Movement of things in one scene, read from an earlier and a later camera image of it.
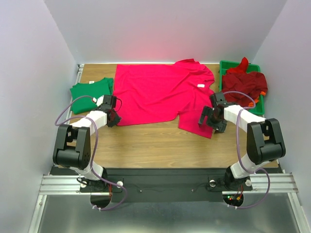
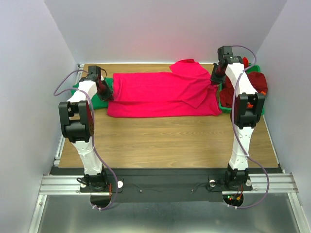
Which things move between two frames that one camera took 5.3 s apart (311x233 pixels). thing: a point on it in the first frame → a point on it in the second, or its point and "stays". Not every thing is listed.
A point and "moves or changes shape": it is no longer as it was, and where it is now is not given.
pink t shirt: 152,92 moves or changes shape
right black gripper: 210,116 → 215,78
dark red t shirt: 238,79 stays
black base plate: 163,184 stays
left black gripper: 115,121 → 108,96
